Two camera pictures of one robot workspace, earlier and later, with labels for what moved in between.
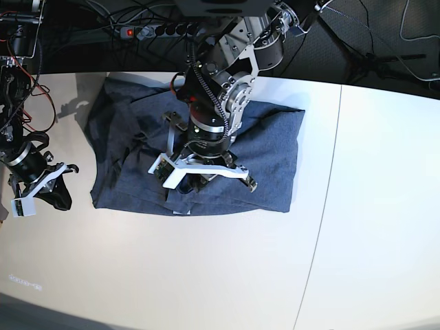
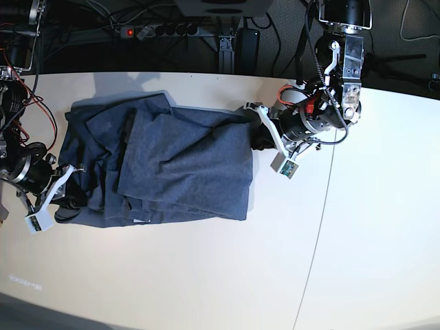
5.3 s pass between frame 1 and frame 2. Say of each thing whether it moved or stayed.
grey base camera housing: stayed
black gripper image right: moved
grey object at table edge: stayed
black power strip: stayed
